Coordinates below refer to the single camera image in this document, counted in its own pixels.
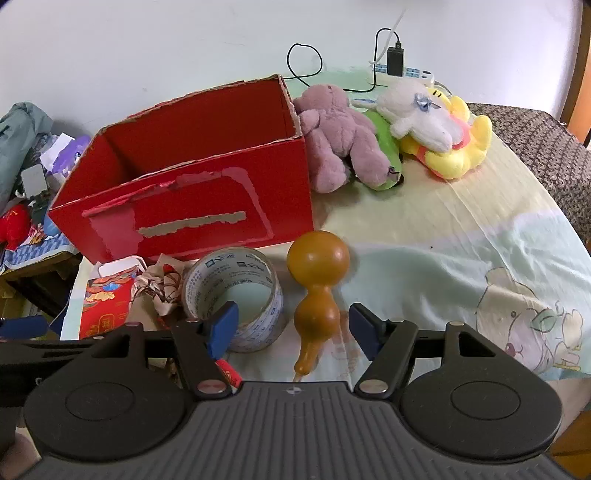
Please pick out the brown knit blanket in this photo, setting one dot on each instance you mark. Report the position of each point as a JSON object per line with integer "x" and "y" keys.
{"x": 545, "y": 147}

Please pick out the white plush toy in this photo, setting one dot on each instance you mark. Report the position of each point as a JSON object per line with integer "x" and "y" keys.
{"x": 415, "y": 115}

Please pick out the brown gourd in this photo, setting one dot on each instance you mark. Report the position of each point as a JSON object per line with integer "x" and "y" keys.
{"x": 318, "y": 258}

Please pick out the clear packing tape roll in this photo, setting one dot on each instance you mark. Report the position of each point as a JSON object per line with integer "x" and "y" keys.
{"x": 240, "y": 263}

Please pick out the pink plush bear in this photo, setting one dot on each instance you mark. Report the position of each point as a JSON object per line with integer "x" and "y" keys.
{"x": 332, "y": 134}

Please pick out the blue patterned cloth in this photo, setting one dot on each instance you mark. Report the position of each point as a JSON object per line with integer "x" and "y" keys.
{"x": 41, "y": 251}

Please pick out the red cardboard box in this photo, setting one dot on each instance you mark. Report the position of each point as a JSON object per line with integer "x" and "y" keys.
{"x": 207, "y": 194}

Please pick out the wooden bedside table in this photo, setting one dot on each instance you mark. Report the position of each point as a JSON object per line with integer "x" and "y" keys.
{"x": 32, "y": 271}

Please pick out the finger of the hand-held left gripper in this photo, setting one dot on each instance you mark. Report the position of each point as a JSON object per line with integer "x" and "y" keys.
{"x": 27, "y": 350}
{"x": 23, "y": 326}

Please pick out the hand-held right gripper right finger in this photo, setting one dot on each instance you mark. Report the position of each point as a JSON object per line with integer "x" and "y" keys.
{"x": 364, "y": 327}

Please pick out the red plush toy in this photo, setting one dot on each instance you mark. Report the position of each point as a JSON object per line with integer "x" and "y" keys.
{"x": 14, "y": 228}

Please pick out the yellow plush toy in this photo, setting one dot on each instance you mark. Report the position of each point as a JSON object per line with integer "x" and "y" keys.
{"x": 452, "y": 161}

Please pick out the beige patterned paper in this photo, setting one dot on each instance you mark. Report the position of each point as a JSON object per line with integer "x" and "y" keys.
{"x": 161, "y": 281}

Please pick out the grey square device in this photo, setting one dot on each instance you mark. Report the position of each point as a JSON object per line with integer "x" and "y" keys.
{"x": 33, "y": 179}

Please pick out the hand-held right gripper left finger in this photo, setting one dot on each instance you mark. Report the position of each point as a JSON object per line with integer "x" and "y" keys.
{"x": 222, "y": 330}

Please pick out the green plush toy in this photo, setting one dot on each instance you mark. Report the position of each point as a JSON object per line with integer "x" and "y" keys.
{"x": 385, "y": 138}

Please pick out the white power strip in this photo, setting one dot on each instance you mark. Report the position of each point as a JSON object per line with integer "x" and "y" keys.
{"x": 418, "y": 74}

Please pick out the grey-green garment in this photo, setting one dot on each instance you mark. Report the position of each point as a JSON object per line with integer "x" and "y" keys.
{"x": 18, "y": 134}

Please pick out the purple tissue pack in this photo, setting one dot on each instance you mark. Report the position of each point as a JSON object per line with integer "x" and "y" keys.
{"x": 69, "y": 154}

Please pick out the black charger plug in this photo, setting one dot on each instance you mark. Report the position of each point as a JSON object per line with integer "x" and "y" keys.
{"x": 396, "y": 60}

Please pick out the wooden bed frame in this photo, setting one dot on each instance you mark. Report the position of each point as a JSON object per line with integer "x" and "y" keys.
{"x": 582, "y": 120}

